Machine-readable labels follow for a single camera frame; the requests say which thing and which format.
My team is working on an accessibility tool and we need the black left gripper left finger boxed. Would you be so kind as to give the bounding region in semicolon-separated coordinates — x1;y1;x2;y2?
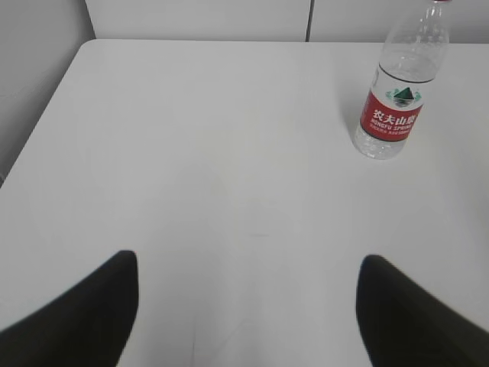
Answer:
1;250;138;366

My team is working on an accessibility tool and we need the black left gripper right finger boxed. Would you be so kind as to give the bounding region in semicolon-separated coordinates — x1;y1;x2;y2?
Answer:
355;255;488;366

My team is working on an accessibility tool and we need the clear red-label water bottle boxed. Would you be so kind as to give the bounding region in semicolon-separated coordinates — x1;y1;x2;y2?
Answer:
354;1;451;160

